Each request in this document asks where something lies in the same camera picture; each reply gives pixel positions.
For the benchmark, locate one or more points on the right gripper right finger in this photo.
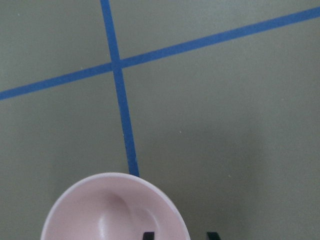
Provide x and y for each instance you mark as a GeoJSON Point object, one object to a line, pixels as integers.
{"type": "Point", "coordinates": [212, 236]}

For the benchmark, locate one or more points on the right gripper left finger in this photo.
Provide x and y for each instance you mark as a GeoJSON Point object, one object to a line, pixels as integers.
{"type": "Point", "coordinates": [149, 235]}

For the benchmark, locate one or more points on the pink bowl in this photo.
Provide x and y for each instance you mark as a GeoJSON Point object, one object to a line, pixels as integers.
{"type": "Point", "coordinates": [114, 206]}

